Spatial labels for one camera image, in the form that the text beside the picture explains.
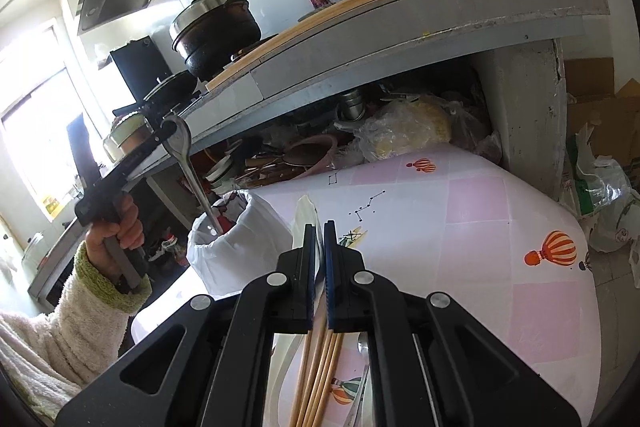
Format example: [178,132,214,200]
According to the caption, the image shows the black frying pan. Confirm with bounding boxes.
[112,70,198,117]

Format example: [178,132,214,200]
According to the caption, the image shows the cream ceramic soup spoon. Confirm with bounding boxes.
[291,195,321,249]

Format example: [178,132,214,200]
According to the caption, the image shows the person left hand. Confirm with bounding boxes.
[85,194,144,283]

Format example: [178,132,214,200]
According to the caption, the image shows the steel spoon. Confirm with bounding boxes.
[344,330,371,427]
[162,114,224,236]

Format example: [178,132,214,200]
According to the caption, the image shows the large black stock pot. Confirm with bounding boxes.
[169,0,262,82]

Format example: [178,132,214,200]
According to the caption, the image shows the cardboard box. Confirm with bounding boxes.
[564,57,639,168]

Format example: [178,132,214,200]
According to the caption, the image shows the bamboo chopstick two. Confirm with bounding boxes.
[300,329,333,426]

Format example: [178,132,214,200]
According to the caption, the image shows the bamboo chopstick three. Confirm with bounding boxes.
[303,331,337,427]

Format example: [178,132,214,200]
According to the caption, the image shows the bamboo chopstick one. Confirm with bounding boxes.
[288,303,324,426]

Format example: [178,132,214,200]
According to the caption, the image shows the wooden cutting board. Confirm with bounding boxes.
[206,0,378,92]

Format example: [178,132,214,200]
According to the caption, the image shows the bag of yellow food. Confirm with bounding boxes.
[352,95,487,161]

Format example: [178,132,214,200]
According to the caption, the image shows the bamboo chopstick four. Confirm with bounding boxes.
[312,333,344,427]

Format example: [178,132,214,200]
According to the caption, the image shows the white plastic bag liner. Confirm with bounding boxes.
[186,191,293,299]

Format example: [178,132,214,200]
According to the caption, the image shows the cooking oil bottle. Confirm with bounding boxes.
[160,235,189,267]

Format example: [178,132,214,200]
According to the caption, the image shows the pink plastic basin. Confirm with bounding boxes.
[282,134,337,179]

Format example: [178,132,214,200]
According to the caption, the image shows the white plastic bags on floor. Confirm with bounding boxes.
[562,120,640,256]

